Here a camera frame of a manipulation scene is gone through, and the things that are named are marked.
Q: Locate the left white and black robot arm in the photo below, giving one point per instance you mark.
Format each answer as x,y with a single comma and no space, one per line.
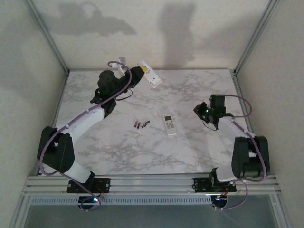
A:
80,123

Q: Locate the aluminium frame corner post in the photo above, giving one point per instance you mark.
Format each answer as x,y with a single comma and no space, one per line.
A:
257,35
48,39

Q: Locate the white remote control with label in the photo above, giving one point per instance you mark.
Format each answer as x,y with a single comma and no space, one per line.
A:
153,78

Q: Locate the white remote control with display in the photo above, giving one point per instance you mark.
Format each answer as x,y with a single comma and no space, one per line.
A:
170,126

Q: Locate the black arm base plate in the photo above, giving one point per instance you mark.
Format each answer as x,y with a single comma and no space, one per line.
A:
105,185
200,186

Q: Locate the aluminium lower frame leg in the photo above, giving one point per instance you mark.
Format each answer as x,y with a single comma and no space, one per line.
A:
280,211
20,211

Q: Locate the controller board with LED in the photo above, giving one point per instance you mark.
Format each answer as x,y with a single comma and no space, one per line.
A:
88,203
219,202

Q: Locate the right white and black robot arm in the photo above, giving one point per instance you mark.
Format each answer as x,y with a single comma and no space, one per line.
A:
247,156

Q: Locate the aluminium table side rail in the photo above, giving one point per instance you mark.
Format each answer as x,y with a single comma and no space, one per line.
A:
57,104
242,95

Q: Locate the aluminium base rail beam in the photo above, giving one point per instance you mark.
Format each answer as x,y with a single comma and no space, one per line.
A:
152,185

